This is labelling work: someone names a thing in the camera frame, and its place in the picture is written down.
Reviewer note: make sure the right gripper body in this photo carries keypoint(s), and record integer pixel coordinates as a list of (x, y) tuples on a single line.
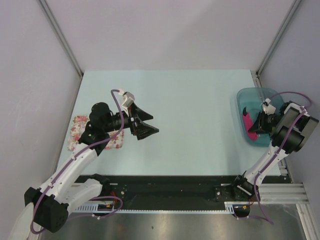
[(268, 121)]

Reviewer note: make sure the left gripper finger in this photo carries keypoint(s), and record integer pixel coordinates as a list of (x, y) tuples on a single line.
[(138, 112), (144, 130)]

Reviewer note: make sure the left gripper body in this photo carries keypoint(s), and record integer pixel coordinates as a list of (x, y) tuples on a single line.
[(131, 114)]

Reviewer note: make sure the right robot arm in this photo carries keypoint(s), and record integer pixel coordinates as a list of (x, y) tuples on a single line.
[(289, 131)]

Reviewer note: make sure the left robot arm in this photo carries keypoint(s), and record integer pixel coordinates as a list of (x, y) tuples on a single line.
[(54, 200)]

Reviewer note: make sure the teal plastic bin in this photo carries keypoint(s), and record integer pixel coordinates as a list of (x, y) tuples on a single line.
[(252, 98)]

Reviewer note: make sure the floral tray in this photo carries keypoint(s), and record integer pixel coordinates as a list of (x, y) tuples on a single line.
[(77, 128)]

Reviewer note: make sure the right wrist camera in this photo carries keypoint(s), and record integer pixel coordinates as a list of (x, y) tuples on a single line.
[(267, 107)]

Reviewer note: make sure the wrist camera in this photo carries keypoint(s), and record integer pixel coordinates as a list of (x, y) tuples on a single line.
[(127, 99), (267, 107)]

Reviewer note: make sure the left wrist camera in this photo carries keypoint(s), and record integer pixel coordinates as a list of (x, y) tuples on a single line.
[(127, 99)]

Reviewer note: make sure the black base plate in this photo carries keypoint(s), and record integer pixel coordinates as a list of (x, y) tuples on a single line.
[(174, 193)]

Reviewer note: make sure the aluminium frame rail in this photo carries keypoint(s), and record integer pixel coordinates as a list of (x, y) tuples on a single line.
[(287, 193)]

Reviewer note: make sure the white cable duct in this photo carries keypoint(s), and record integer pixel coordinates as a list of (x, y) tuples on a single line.
[(87, 208)]

